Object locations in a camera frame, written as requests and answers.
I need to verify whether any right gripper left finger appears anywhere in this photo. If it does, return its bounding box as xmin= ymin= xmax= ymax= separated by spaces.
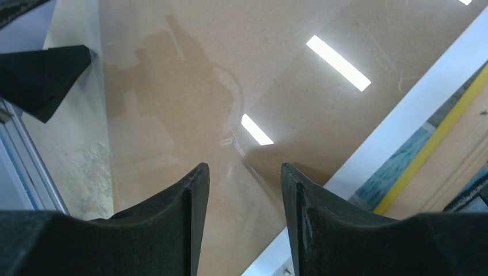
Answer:
xmin=1 ymin=163 xmax=210 ymax=275

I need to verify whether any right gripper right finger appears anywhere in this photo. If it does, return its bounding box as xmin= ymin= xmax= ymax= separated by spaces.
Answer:
xmin=280 ymin=163 xmax=487 ymax=275

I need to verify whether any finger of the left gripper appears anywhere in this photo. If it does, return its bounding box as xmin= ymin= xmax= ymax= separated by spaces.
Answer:
xmin=1 ymin=45 xmax=92 ymax=123
xmin=1 ymin=0 xmax=49 ymax=29

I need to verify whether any building photo print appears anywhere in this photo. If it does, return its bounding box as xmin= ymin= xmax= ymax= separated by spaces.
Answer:
xmin=240 ymin=15 xmax=488 ymax=276

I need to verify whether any brown backing board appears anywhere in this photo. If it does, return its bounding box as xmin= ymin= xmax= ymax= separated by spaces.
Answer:
xmin=99 ymin=1 xmax=487 ymax=275

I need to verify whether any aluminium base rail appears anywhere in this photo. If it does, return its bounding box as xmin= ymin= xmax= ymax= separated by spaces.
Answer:
xmin=1 ymin=99 xmax=70 ymax=215

